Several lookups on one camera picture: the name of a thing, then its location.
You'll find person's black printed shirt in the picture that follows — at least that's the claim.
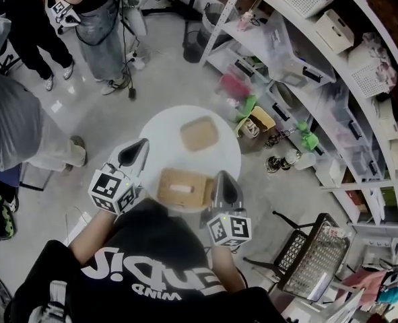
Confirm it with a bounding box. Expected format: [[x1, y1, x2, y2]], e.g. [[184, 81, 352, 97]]
[[3, 199, 287, 323]]

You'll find white round table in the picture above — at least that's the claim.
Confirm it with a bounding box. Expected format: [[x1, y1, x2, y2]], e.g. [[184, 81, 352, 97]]
[[138, 105, 242, 214]]

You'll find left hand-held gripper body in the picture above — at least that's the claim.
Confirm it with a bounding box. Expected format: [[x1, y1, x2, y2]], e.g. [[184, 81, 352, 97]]
[[88, 138, 151, 217]]

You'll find person's left forearm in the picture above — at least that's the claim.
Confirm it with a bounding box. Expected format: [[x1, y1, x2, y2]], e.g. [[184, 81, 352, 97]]
[[67, 209, 125, 269]]

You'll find white metal shelving unit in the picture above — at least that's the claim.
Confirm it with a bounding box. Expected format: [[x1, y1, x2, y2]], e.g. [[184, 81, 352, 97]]
[[198, 0, 398, 228]]

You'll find teal cloth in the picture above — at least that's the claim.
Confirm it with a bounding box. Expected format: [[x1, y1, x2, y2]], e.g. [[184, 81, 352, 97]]
[[376, 285, 398, 305]]

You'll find black metal mesh chair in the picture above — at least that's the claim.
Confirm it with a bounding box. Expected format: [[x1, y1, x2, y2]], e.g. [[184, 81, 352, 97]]
[[242, 210, 352, 305]]

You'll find pink cloth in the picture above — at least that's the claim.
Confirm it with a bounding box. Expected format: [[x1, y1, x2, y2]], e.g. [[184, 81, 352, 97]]
[[339, 266, 389, 310]]

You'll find glass and metal lantern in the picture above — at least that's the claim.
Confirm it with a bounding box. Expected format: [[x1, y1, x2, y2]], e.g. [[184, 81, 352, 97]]
[[265, 148, 302, 174]]

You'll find clear lidded plastic bin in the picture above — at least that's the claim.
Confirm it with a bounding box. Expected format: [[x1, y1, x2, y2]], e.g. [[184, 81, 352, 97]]
[[268, 11, 337, 87]]

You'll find person's right forearm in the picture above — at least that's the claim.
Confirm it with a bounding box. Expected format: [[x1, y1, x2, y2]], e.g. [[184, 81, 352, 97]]
[[211, 244, 247, 294]]

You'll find tan square tray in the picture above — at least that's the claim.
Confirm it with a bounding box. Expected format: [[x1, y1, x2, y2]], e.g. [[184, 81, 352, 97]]
[[179, 115, 219, 153]]

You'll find white power strip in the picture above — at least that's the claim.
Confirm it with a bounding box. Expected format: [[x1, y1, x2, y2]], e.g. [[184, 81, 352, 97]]
[[125, 50, 150, 71]]

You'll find pink item in clear bin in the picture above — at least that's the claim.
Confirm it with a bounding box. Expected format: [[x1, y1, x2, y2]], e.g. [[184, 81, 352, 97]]
[[218, 73, 254, 101]]

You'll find beige storage box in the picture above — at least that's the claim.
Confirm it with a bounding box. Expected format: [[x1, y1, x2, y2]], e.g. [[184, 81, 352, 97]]
[[314, 9, 355, 55]]

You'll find clear plastic drawer stack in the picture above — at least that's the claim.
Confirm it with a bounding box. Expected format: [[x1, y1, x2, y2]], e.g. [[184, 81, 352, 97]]
[[319, 85, 389, 183]]

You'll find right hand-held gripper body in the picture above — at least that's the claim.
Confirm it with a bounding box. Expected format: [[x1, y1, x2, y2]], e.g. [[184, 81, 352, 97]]
[[200, 170, 253, 248]]

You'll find clear plastic jug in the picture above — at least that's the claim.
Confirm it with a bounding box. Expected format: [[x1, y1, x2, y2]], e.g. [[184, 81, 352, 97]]
[[295, 151, 318, 171]]

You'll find black mesh wastebasket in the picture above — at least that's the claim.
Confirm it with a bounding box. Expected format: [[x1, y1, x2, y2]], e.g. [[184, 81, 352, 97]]
[[183, 30, 210, 64]]

